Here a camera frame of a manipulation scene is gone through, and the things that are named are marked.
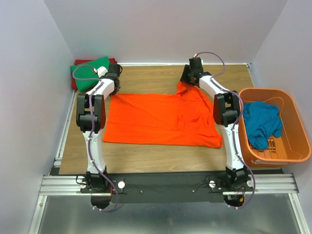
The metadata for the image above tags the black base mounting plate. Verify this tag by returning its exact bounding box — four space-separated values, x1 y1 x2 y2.
76 171 254 210

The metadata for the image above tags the orange t shirt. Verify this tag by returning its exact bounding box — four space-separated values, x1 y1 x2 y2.
103 81 222 149

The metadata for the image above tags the blue crumpled t shirt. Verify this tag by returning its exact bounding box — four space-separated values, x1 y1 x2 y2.
243 101 283 150

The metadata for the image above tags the green folded t shirt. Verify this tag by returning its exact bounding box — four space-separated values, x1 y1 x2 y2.
70 56 110 93

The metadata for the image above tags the orange plastic laundry basket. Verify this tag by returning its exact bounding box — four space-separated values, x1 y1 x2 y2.
238 88 311 167

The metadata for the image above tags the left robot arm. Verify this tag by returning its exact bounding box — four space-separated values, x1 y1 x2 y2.
72 63 122 193

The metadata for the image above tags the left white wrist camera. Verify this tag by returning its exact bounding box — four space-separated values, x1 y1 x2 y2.
94 66 108 78

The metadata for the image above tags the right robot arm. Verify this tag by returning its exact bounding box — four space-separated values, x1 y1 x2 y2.
180 55 249 191

